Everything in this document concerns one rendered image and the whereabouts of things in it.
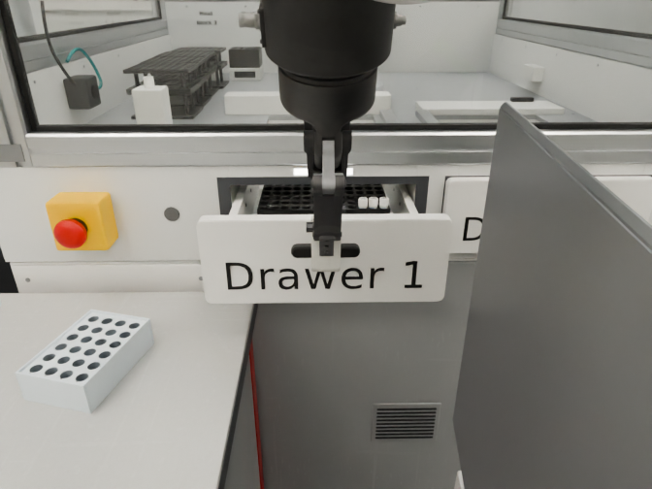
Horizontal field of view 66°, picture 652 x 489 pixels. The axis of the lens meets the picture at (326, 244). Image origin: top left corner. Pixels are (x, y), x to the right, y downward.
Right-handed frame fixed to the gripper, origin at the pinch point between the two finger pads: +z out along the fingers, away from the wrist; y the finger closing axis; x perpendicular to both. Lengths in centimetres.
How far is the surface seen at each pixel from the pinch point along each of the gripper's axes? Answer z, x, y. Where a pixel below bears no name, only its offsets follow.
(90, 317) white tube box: 14.3, -29.2, -1.4
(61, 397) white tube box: 11.9, -27.8, 10.5
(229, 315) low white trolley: 19.2, -13.0, -5.0
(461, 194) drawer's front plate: 7.5, 18.9, -16.5
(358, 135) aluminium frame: 0.7, 4.6, -20.6
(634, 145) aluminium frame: 2.1, 41.9, -20.1
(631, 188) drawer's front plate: 6.9, 42.2, -16.8
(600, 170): 5.5, 38.3, -19.1
